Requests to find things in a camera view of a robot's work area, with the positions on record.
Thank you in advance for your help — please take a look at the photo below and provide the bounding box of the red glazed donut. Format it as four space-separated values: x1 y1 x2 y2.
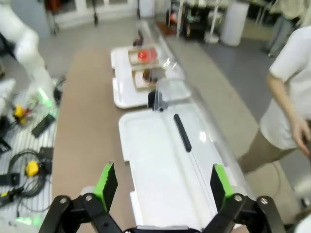
137 49 150 61

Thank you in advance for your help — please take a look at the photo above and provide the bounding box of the black yellow enabling switch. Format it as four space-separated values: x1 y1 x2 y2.
0 188 25 202

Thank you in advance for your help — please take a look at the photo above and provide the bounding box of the white plastic display tray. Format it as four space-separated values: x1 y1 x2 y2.
110 45 192 109
118 103 247 230

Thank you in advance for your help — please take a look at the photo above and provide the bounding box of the person's left forearm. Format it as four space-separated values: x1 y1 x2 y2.
266 71 307 127

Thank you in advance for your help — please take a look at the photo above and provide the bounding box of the yellow red emergency stop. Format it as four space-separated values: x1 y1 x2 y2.
13 104 28 121

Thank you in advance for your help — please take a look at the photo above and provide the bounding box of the white pole stand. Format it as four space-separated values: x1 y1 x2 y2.
204 0 223 45

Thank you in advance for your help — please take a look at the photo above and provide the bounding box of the person in white shirt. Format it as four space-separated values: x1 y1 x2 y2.
237 26 311 175

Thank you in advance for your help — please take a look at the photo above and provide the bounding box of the person's left hand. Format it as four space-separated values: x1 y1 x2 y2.
290 118 311 157

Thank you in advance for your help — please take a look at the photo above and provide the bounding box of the white cylindrical bin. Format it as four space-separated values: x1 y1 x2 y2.
220 2 250 47

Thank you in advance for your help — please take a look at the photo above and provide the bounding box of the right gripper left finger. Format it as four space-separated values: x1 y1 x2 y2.
42 162 119 233

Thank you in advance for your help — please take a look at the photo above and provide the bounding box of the chocolate glazed pastry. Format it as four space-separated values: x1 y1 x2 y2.
132 69 166 92

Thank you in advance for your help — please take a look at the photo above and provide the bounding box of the chocolate donut with sprinkles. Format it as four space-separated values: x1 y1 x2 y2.
143 68 159 82

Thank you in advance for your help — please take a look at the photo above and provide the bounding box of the yellow control pendant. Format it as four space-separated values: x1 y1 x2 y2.
26 160 41 177

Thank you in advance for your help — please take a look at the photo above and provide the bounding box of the black coiled cable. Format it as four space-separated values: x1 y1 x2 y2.
8 149 53 212

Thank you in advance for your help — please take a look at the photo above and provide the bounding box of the black box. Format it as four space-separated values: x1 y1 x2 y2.
38 147 54 174
0 172 21 186

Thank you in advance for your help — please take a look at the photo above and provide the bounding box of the clear plastic hinged cover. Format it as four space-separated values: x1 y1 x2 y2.
136 20 189 84
147 79 259 219

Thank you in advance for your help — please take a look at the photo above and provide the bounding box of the black shelf unit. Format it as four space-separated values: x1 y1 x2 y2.
181 0 207 41

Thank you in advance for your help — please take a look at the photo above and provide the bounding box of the person in grey trousers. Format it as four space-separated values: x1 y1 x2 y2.
267 0 309 58

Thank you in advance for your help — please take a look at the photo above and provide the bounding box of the flat black device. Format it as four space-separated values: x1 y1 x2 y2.
31 114 56 137

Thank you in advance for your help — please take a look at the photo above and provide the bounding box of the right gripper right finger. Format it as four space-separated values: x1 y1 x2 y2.
205 164 287 233

